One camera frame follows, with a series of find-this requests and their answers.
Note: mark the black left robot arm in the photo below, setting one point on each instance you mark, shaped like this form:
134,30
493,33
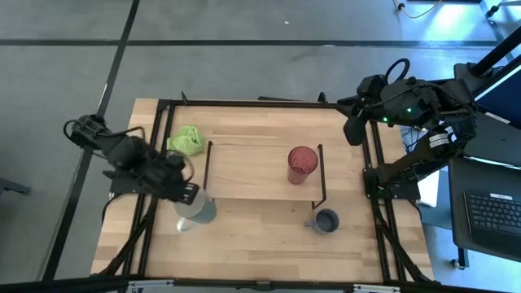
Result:
122,150

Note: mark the green crumpled cloth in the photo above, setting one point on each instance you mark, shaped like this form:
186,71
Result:
186,140

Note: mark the red faceted plastic tumbler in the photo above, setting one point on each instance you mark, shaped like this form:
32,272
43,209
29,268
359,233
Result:
302,163

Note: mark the white paper sheet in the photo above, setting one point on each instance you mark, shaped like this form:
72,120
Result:
429,189

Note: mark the wooden shelf with black frame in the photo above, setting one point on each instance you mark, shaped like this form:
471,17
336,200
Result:
264,171

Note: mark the black front rail bar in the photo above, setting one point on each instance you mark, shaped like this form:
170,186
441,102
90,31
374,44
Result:
260,285

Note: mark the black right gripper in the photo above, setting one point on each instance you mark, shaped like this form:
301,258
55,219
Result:
372,95

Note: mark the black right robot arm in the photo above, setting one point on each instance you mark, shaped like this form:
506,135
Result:
427,122

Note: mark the black laptop keyboard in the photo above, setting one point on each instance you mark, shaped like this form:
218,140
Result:
488,211

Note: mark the black metal table frame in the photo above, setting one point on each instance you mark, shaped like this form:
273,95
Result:
268,103

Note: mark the black monitor stand pole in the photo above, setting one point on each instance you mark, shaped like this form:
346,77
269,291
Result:
496,51

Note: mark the white ceramic mug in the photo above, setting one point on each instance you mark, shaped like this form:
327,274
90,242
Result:
188,211

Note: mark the black computer monitor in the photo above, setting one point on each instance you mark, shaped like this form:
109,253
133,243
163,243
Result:
502,97

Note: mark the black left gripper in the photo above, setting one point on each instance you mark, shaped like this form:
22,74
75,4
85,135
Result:
173,181

